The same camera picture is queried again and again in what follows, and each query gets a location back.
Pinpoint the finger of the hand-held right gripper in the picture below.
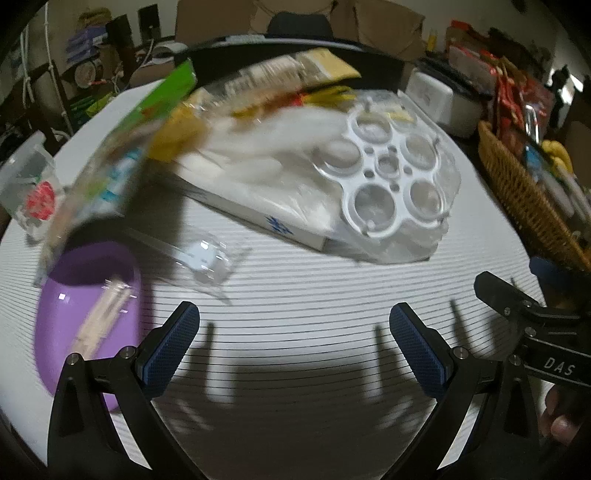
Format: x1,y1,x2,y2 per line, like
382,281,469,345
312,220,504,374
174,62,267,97
475,271,546,320

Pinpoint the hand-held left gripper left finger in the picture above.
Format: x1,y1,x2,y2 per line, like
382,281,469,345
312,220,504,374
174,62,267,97
48,301,208,480

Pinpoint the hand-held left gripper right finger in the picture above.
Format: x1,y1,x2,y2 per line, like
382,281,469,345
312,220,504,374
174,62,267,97
389,302,543,480

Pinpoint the clear packet with white disc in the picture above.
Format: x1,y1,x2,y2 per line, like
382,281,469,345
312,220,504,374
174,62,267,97
124,228,252,305

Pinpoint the purple plastic bowl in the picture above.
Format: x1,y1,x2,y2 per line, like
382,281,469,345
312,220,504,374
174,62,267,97
34,240,144,414

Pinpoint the white plastic ring holder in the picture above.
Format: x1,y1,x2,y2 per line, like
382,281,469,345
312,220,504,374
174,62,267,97
323,104,455,238

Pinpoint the green printed packet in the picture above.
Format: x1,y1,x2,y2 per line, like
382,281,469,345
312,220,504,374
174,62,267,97
34,60,197,287

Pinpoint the person's right hand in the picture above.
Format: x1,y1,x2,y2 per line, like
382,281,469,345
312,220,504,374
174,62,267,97
540,383,588,452

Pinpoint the wicker basket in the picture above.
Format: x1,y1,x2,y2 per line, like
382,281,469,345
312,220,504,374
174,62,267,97
478,120,591,273

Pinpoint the bunch of bananas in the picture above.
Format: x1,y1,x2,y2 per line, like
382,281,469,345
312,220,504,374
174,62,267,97
542,141,573,174

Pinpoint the white box with blue print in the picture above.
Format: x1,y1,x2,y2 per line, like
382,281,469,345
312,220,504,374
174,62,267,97
175,152,342,252

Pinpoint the clear plastic bag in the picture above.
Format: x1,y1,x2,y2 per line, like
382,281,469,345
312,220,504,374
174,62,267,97
272,92,462,264

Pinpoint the pile of red snack packets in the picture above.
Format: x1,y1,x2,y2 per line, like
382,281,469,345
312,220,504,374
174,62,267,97
492,58,555,139

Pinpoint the clear bag with red flower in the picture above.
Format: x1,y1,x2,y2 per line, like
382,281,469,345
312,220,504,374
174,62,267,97
0,131,65,245

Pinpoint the white plastic case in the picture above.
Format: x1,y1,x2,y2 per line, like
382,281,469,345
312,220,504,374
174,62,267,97
406,69,481,137

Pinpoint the clear bag of snacks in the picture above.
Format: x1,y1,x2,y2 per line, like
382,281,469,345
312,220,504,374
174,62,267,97
185,106,352,185

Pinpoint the black box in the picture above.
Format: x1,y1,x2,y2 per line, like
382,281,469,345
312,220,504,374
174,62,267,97
189,39,407,93

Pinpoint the yellow plastic packet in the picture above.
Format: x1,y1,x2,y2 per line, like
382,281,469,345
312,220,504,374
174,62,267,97
300,85,356,109

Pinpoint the brown cardboard box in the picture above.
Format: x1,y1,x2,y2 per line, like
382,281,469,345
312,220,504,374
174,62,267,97
332,0,426,61
175,0,273,44

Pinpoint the round metal can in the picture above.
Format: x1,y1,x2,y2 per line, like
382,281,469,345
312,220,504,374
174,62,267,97
76,58,100,86

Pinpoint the clear packet with cream card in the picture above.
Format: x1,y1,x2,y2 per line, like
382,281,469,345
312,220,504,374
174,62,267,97
203,48,361,100

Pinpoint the white coat rack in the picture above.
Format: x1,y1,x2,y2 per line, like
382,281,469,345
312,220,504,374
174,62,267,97
23,0,75,134

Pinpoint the stack of purple boxes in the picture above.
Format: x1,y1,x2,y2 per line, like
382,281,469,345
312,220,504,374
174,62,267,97
65,25,107,63

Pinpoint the black chair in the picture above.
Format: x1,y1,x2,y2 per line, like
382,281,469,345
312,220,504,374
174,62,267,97
268,13,335,38

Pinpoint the black speaker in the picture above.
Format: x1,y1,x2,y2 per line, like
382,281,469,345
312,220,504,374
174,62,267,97
139,4,160,35

